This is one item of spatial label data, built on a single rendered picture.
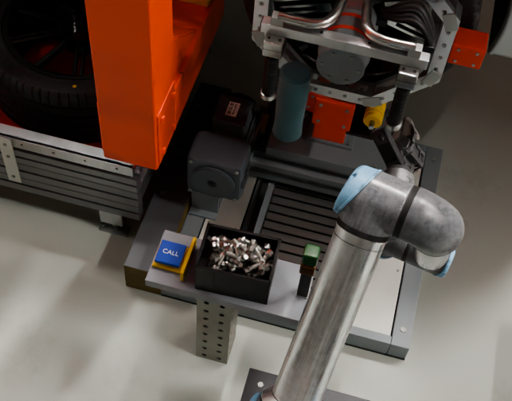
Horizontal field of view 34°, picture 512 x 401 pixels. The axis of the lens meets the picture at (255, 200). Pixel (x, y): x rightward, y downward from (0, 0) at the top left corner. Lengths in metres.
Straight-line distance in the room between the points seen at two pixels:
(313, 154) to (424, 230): 1.17
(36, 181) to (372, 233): 1.39
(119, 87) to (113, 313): 0.85
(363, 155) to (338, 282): 1.14
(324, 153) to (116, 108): 0.87
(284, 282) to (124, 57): 0.73
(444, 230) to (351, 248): 0.19
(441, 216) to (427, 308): 1.14
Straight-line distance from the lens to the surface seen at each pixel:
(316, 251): 2.10
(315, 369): 1.87
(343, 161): 2.84
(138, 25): 2.01
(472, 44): 2.34
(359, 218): 1.74
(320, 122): 2.61
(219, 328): 2.47
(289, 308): 2.25
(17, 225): 2.97
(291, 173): 2.87
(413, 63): 2.13
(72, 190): 2.78
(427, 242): 1.75
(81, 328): 2.73
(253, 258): 2.17
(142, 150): 2.34
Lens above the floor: 2.41
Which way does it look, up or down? 54 degrees down
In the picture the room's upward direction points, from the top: 6 degrees clockwise
